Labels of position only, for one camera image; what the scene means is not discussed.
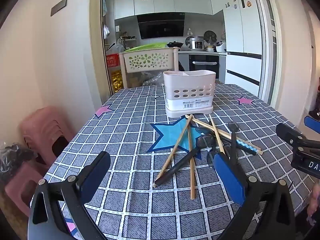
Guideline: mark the white upper kitchen cabinets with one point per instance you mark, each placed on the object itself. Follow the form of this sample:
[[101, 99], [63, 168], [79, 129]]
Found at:
[[160, 0]]

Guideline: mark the gold foil bag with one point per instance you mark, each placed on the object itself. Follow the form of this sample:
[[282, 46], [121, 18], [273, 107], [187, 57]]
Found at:
[[117, 80]]

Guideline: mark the metal dish rack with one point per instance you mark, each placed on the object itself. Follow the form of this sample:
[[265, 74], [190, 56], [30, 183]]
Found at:
[[127, 40]]

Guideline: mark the light blue hanging cloth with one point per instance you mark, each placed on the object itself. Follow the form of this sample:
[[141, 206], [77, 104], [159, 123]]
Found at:
[[104, 5]]

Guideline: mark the black built-in oven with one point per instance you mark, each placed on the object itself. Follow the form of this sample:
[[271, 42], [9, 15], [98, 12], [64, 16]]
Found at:
[[203, 67]]

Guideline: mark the black range hood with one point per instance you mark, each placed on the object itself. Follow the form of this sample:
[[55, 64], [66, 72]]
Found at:
[[161, 27]]

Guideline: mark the black wok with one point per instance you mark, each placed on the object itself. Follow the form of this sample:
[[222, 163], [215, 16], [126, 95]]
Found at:
[[175, 44]]

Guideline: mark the small white kitchen appliance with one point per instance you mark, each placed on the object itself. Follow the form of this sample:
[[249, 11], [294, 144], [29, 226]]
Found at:
[[221, 47]]

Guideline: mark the beige plastic utensil holder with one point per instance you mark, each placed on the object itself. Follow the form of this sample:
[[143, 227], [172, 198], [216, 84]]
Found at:
[[188, 85]]

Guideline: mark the black plastic bag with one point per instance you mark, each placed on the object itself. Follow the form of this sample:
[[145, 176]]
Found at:
[[15, 155]]

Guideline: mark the round black perforated rack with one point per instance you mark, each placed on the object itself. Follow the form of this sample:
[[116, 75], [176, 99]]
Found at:
[[210, 35]]

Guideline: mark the pink plastic stool stack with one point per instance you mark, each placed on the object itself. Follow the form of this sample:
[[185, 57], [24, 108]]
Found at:
[[22, 180], [42, 122]]

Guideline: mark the green plastic basket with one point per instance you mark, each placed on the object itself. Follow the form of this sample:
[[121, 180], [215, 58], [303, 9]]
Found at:
[[150, 46]]

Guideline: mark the white refrigerator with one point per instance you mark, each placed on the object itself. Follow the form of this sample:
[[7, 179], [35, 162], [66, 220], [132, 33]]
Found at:
[[247, 30]]

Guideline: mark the red plastic basket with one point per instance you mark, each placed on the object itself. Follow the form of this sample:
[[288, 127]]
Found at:
[[112, 60]]

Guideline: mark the silver rice cooker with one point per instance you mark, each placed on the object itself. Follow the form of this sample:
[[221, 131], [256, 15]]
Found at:
[[197, 44]]

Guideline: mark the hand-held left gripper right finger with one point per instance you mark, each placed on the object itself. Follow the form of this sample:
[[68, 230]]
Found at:
[[230, 177]]

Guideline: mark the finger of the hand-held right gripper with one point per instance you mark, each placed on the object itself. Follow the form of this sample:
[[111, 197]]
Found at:
[[312, 123], [287, 132]]

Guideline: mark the clear plastic bag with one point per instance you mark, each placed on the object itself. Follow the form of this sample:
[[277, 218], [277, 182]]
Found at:
[[152, 78]]

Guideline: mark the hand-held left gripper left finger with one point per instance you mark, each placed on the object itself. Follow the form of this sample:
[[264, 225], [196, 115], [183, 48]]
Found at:
[[96, 177]]

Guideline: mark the blue checkered star tablecloth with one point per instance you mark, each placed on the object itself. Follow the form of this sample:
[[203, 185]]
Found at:
[[125, 140]]

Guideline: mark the hanging plastic bag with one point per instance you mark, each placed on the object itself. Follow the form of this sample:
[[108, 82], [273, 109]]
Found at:
[[106, 31]]

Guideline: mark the person's right hand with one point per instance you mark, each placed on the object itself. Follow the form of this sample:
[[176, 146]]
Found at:
[[315, 200]]

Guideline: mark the dark wall panel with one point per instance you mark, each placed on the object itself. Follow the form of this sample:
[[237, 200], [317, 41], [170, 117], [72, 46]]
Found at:
[[59, 7]]

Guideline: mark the beige floral storage cart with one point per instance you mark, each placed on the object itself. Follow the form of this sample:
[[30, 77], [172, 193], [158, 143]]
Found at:
[[150, 61]]

